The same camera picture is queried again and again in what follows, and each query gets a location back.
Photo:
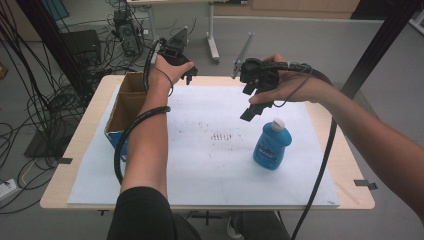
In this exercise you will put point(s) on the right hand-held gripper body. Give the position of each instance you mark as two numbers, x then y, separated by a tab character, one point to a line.
261	75

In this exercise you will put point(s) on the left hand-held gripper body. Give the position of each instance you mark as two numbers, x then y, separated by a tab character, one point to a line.
175	53

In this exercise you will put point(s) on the blue plastic bottle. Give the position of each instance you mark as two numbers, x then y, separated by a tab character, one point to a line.
271	146

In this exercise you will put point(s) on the person's left hand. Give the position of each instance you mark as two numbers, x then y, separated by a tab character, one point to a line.
163	75

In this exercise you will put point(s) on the person's right hand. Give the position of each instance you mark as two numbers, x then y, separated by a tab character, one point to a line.
300	86

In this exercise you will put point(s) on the white-legged desk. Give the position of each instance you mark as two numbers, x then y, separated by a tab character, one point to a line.
211	33

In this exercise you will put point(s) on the open cardboard box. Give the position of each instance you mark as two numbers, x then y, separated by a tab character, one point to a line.
128	103

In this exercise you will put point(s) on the light wooden cabinet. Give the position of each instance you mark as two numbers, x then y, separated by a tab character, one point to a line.
300	6

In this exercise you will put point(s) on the black equipment case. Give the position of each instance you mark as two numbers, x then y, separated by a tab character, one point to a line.
83	45

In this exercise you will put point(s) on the person's white shoe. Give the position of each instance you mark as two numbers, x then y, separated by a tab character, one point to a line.
234	230

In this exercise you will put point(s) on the teal panel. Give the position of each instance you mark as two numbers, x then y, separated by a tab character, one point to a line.
56	8

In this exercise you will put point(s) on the black table clip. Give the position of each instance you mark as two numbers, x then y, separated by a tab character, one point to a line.
365	184
65	160

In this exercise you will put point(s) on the person's black sleeve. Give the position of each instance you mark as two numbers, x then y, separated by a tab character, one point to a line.
140	216

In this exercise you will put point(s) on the tan wooden panel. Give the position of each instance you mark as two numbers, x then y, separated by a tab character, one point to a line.
21	25

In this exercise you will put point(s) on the black floor mat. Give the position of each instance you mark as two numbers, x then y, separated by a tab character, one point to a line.
43	146

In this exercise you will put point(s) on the small brown box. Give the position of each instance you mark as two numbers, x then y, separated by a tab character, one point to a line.
2	70

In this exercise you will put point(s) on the white power strip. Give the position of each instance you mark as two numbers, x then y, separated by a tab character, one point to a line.
6	188

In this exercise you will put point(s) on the black metal post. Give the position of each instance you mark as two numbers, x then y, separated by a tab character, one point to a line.
383	43
50	40

